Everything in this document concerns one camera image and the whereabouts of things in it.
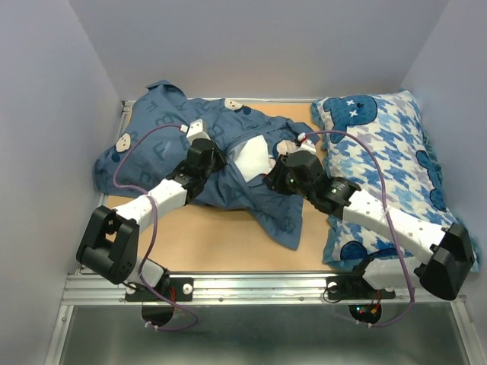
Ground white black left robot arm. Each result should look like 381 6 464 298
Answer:
76 137 225 300

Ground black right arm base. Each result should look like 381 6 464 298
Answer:
322 272 396 304

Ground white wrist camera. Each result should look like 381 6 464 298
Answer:
179 119 210 144
296 133 316 154

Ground blue cartoon letter pillowcase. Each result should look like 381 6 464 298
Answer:
93 79 317 251

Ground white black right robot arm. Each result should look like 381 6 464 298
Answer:
263 151 475 300

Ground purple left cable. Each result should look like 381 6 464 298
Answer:
113 123 199 332

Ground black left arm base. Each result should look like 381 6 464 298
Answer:
124 272 194 303

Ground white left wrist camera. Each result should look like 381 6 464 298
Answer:
179 119 210 144

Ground blue white houndstooth pillow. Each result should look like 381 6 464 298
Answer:
310 89 481 273

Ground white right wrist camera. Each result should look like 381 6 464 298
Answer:
296 133 316 154

